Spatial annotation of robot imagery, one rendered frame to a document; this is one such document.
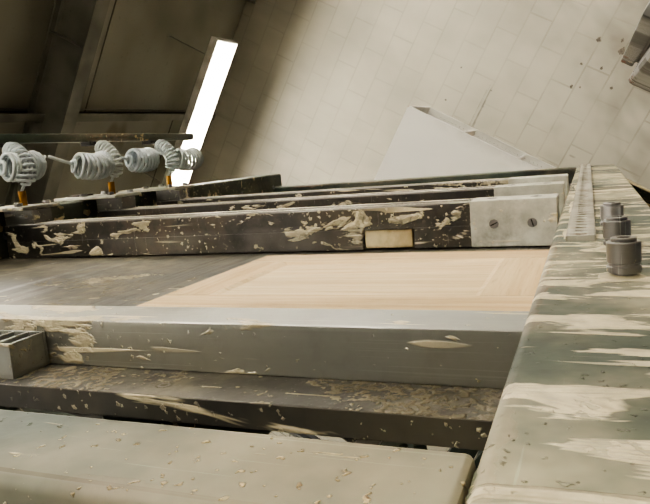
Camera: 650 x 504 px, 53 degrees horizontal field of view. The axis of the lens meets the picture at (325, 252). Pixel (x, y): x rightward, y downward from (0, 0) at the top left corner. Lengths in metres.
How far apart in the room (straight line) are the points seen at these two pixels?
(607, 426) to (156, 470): 0.17
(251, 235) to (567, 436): 0.92
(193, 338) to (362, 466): 0.30
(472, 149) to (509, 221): 3.51
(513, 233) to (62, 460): 0.81
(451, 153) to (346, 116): 1.91
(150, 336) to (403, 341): 0.21
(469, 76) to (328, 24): 1.40
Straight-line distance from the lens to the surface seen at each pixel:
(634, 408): 0.29
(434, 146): 4.56
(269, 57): 6.57
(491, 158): 4.49
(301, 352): 0.48
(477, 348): 0.44
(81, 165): 1.65
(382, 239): 1.05
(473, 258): 0.82
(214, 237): 1.18
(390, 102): 6.09
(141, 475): 0.26
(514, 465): 0.24
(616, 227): 0.66
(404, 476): 0.24
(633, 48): 0.23
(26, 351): 0.61
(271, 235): 1.12
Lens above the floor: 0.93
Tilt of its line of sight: 15 degrees up
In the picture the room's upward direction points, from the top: 60 degrees counter-clockwise
